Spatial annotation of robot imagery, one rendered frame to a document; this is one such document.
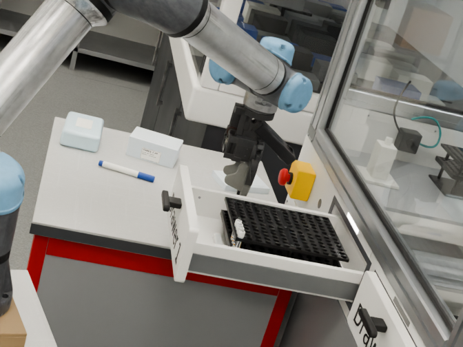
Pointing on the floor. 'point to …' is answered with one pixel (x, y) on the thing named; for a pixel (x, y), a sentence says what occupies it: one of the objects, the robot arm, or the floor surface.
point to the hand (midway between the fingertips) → (242, 193)
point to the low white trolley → (134, 256)
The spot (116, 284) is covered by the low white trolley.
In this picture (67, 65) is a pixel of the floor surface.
